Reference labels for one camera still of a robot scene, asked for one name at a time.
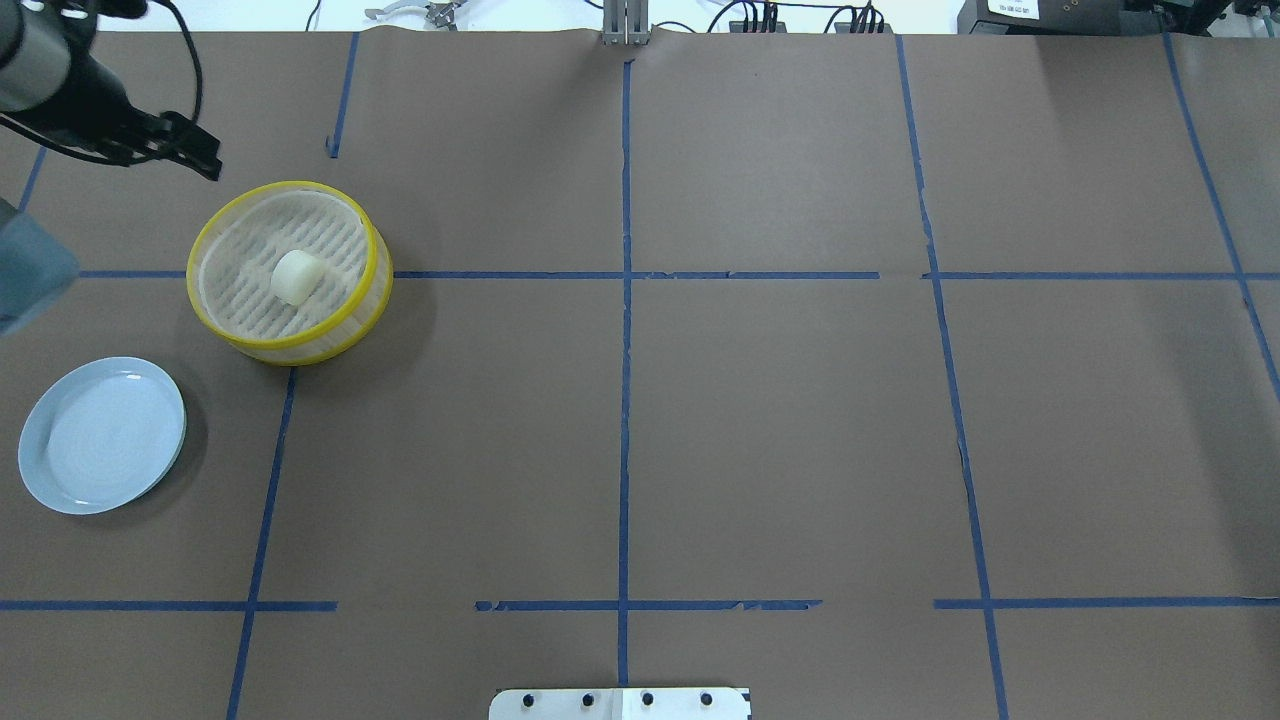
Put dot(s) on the yellow round steamer basket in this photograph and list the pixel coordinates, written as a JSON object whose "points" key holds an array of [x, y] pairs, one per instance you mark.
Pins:
{"points": [[229, 268]]}

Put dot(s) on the light blue plate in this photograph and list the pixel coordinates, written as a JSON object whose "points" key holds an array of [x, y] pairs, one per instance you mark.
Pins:
{"points": [[102, 436]]}

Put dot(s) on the black computer box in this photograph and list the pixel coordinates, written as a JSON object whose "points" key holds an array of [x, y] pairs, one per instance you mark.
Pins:
{"points": [[1052, 18]]}

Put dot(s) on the white steamed bun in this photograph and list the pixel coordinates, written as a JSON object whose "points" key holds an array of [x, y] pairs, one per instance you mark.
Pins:
{"points": [[296, 276]]}

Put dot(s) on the aluminium frame post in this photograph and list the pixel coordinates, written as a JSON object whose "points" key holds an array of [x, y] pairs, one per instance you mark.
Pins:
{"points": [[625, 22]]}

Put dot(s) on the white camera stand column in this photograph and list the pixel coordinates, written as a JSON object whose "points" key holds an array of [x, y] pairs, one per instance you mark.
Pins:
{"points": [[622, 703]]}

